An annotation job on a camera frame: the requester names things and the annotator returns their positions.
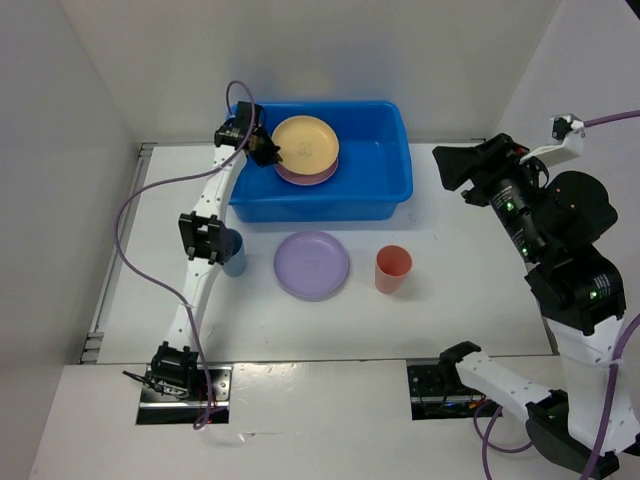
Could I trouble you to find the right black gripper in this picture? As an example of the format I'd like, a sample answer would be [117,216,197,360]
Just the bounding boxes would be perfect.
[429,128,545,258]

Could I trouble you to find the yellow plastic plate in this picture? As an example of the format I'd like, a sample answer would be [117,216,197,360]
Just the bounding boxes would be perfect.
[272,115,339,176]

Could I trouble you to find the red plastic cup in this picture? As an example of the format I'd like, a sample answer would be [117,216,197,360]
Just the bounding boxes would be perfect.
[374,245,413,294]

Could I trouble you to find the blue plastic cup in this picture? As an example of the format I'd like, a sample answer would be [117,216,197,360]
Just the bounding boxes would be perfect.
[223,229,247,278]

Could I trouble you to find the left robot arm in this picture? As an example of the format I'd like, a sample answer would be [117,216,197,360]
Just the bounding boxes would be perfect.
[146,101,413,400]

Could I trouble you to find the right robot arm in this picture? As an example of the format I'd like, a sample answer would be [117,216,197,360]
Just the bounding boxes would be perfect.
[433,134,639,479]

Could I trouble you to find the purple plastic plate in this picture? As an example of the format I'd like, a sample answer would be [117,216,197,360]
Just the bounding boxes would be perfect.
[273,231,349,301]

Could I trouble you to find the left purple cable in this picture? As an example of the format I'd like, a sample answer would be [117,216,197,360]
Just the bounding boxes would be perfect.
[115,80,266,431]

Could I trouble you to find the purple cable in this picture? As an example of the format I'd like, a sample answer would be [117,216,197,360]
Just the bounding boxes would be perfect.
[472,108,640,480]
[115,80,266,431]

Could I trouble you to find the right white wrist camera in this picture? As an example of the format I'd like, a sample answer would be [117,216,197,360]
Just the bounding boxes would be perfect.
[520,114,585,167]

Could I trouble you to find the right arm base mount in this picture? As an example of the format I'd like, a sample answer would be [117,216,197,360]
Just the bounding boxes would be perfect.
[406,359,487,421]

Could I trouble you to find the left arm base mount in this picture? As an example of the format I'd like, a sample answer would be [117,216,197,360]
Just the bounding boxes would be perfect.
[122,364,233,426]

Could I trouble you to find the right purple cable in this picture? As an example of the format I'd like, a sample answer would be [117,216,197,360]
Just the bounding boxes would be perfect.
[472,108,640,480]

